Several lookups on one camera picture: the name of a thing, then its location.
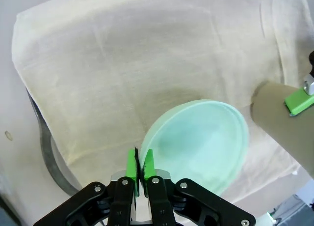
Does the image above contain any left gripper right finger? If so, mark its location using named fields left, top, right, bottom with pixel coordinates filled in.
left=142, top=148, right=257, bottom=226

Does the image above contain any mint round plate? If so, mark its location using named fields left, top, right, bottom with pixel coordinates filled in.
left=141, top=99, right=250, bottom=196

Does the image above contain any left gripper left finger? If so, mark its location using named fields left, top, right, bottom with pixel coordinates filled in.
left=33, top=148, right=140, bottom=226

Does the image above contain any beige cloth mat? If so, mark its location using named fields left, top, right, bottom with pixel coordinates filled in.
left=11, top=0, right=311, bottom=207

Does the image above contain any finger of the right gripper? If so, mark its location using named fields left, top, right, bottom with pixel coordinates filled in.
left=284, top=50, right=314, bottom=118

